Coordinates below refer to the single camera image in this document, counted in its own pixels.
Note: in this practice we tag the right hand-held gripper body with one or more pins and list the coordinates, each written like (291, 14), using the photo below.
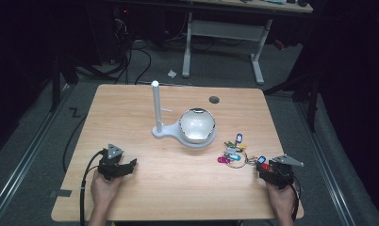
(283, 172)

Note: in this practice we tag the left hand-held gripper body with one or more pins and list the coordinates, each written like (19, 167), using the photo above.
(110, 158)

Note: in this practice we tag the keyring with colourful key tags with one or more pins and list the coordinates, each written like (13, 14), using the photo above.
(234, 153)

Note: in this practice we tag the person's left hand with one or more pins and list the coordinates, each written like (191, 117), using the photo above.
(103, 190)

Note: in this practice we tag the person's right hand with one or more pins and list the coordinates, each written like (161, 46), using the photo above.
(282, 201)

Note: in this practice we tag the grey tape strip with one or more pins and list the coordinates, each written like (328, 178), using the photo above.
(62, 193)

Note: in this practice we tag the shiny metal bowl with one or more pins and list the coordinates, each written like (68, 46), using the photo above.
(197, 124)

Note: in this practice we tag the round grey table grommet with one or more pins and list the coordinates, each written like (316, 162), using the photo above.
(214, 100)

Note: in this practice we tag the white paper scrap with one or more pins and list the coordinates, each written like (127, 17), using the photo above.
(172, 73)

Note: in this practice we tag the white-legged wooden desk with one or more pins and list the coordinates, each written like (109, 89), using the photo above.
(228, 29)

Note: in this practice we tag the metal floor rail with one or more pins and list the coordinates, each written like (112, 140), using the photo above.
(326, 157)
(24, 157)

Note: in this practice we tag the white stand with hook post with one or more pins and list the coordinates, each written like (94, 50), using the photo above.
(161, 125)

